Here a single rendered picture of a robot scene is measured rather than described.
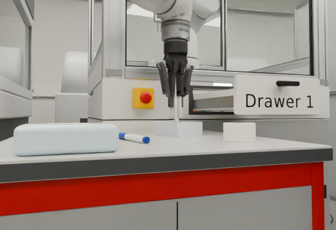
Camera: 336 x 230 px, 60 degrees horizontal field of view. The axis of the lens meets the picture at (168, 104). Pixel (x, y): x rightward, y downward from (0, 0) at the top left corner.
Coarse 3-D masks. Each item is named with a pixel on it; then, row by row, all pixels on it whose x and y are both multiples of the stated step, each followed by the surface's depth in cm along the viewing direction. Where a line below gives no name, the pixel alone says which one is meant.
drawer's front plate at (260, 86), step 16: (240, 80) 80; (256, 80) 81; (272, 80) 83; (288, 80) 85; (304, 80) 87; (240, 96) 80; (256, 96) 81; (272, 96) 83; (288, 96) 85; (304, 96) 86; (240, 112) 79; (256, 112) 81; (272, 112) 83; (288, 112) 84; (304, 112) 86
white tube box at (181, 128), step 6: (156, 126) 85; (162, 126) 83; (168, 126) 80; (174, 126) 78; (180, 126) 77; (186, 126) 78; (192, 126) 79; (198, 126) 80; (156, 132) 85; (162, 132) 83; (168, 132) 80; (174, 132) 78; (180, 132) 77; (186, 132) 78; (192, 132) 79; (198, 132) 80
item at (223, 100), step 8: (200, 96) 106; (208, 96) 99; (216, 96) 94; (224, 96) 89; (232, 96) 84; (200, 104) 105; (208, 104) 99; (216, 104) 93; (224, 104) 89; (232, 104) 84
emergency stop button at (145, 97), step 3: (144, 93) 98; (147, 93) 99; (141, 96) 98; (144, 96) 98; (147, 96) 99; (150, 96) 99; (141, 99) 98; (144, 99) 98; (147, 99) 98; (150, 99) 99; (144, 102) 98; (147, 102) 99
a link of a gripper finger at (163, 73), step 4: (156, 64) 87; (160, 64) 86; (164, 68) 86; (160, 72) 87; (164, 72) 86; (160, 76) 88; (164, 76) 86; (160, 80) 88; (164, 80) 86; (164, 84) 87; (168, 84) 87; (164, 88) 87; (168, 88) 87; (168, 92) 87
